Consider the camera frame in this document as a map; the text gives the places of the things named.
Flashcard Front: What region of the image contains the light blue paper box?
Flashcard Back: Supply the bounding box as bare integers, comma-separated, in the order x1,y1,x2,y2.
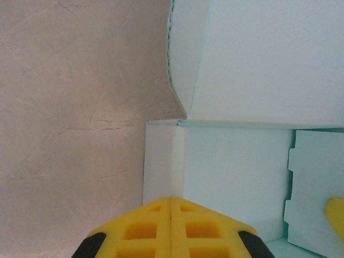
142,0,344,258

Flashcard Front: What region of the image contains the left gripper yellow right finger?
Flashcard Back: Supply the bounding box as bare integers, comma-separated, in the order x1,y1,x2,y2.
171,198,274,258

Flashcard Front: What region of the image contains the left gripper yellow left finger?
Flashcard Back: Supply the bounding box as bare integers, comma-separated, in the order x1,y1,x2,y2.
71,197,171,258

